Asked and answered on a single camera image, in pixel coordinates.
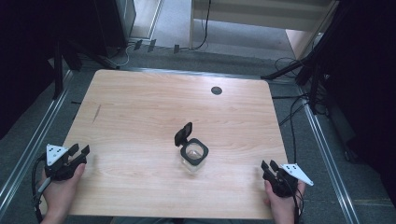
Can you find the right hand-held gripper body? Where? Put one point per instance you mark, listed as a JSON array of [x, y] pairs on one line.
[[288, 180]]

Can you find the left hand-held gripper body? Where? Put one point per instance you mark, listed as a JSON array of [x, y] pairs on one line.
[[58, 169]]

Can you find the person's left hand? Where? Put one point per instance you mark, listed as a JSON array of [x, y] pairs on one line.
[[62, 193]]

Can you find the person's right hand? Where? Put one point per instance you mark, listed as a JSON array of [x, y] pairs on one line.
[[285, 208]]

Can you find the clear jar with black lid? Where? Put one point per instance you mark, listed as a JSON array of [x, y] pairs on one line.
[[193, 154]]

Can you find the black metal stand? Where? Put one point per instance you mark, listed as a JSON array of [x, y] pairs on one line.
[[59, 71], [311, 68]]

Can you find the grey metal cabinet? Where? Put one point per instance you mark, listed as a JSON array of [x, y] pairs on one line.
[[126, 18]]

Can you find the white shelf unit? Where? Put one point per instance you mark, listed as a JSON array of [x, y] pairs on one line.
[[264, 18]]

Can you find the silver floor rail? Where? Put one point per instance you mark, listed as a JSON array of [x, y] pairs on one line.
[[202, 73], [34, 140], [330, 155]]

